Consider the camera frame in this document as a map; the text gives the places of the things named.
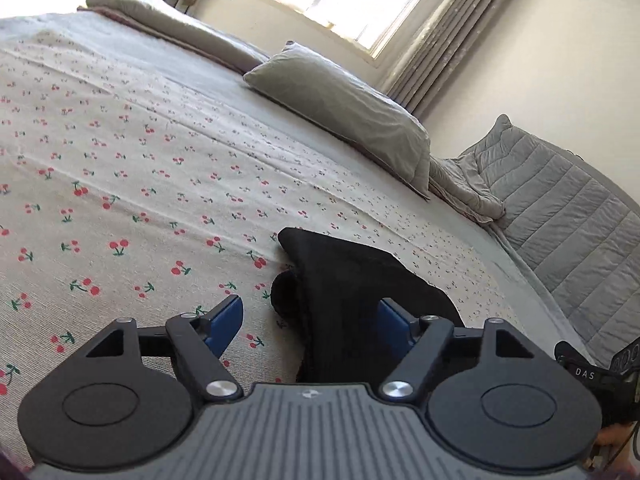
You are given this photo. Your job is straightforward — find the cherry print bed sheet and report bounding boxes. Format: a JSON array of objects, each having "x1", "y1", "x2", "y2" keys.
[
  {"x1": 0, "y1": 30, "x2": 501, "y2": 461},
  {"x1": 0, "y1": 10, "x2": 591, "y2": 361}
]

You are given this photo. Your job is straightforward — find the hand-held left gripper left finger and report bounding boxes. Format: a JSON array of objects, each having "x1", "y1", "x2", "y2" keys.
[{"x1": 85, "y1": 294, "x2": 246, "y2": 403}]

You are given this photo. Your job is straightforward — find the grey quilted blanket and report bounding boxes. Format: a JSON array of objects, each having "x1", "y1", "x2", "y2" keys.
[{"x1": 457, "y1": 114, "x2": 640, "y2": 361}]

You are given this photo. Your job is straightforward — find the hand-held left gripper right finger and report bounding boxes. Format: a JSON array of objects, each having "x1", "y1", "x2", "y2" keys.
[{"x1": 378, "y1": 297, "x2": 541, "y2": 405}]

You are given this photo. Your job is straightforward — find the grey pillow far left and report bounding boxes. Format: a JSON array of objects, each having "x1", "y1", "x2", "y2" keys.
[{"x1": 77, "y1": 0, "x2": 273, "y2": 75}]

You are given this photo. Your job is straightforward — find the black pants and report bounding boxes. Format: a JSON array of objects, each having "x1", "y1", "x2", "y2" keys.
[{"x1": 270, "y1": 227, "x2": 466, "y2": 386}]

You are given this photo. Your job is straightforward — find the person's right hand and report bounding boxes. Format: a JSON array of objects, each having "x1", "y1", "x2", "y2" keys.
[{"x1": 595, "y1": 422, "x2": 633, "y2": 466}]

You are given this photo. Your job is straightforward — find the grey pillow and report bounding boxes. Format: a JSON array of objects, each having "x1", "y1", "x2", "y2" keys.
[
  {"x1": 243, "y1": 41, "x2": 432, "y2": 200},
  {"x1": 77, "y1": 0, "x2": 273, "y2": 75}
]

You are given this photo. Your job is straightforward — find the crumpled grey blanket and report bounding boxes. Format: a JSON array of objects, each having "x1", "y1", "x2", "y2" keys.
[{"x1": 427, "y1": 155, "x2": 507, "y2": 225}]

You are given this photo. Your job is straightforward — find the grey curtain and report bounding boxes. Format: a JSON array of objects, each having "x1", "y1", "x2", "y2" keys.
[{"x1": 380, "y1": 0, "x2": 516, "y2": 118}]

